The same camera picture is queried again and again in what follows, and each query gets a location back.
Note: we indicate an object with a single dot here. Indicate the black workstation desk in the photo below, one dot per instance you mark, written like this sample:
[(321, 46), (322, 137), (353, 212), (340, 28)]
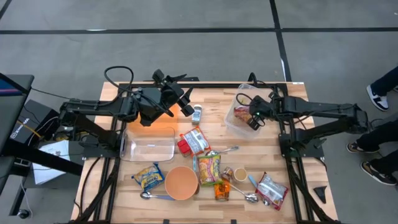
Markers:
[(15, 102)]

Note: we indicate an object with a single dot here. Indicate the red Maruchan ramen packet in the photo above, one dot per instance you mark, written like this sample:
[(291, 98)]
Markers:
[(242, 112), (272, 190)]

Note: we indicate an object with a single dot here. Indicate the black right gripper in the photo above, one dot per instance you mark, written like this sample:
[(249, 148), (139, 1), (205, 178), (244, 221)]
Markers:
[(261, 107)]

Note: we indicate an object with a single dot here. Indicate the black edge clamp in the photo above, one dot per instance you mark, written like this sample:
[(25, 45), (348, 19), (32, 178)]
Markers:
[(165, 221), (233, 221)]

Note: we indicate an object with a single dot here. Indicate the lime chili shrimp noodle packet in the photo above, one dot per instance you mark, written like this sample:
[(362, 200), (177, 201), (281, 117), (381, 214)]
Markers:
[(209, 169)]

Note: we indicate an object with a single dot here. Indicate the bagel seasoning bottle white cap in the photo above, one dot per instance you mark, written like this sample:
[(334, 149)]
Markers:
[(196, 115)]

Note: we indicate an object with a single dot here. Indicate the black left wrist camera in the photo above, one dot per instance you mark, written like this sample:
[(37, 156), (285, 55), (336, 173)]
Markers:
[(158, 76)]

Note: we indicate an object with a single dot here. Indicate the blue yellow ramen packet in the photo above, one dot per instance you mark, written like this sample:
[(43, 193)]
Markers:
[(148, 178)]

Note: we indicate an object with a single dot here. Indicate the small glass spice jar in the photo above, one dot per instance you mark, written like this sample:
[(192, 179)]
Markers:
[(228, 172)]

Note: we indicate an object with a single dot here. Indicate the orange translucent mat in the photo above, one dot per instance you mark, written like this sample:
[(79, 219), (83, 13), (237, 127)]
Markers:
[(164, 124)]

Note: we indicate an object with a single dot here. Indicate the red-lid spice container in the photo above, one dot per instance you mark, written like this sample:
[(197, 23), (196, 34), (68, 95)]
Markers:
[(184, 148)]

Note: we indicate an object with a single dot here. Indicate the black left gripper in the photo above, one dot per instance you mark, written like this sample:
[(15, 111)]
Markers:
[(171, 93)]

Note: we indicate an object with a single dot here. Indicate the black curved frame bracket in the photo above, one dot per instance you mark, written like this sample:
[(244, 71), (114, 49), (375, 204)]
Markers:
[(251, 77)]

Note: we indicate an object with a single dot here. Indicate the black aluminium rig frame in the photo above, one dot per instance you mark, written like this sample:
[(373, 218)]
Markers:
[(217, 85)]

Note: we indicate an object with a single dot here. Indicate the peach-coloured bowl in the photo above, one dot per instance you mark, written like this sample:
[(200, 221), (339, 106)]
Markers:
[(181, 183)]

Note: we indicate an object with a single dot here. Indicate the clear left plastic container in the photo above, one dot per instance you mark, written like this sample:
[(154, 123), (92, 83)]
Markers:
[(149, 146)]

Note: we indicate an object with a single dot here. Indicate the silver metal spoon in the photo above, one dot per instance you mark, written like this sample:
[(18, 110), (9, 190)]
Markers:
[(212, 153), (251, 198)]

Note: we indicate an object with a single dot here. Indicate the black labelled computer box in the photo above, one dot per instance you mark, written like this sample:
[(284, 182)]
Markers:
[(37, 118)]

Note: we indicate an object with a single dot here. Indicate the orange Maruchan ramen packet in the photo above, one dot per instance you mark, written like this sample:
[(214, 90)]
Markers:
[(196, 140)]

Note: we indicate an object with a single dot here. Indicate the brown orange noodle packet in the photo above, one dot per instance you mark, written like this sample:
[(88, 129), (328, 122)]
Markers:
[(222, 191)]

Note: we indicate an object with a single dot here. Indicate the white paper sheet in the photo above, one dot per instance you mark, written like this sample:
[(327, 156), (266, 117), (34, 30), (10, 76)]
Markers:
[(49, 165)]

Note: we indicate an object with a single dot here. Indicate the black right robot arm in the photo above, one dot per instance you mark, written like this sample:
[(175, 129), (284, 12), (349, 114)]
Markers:
[(323, 109)]

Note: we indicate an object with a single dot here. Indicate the clear plastic storage bin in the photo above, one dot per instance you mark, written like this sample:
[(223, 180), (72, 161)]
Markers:
[(237, 126)]

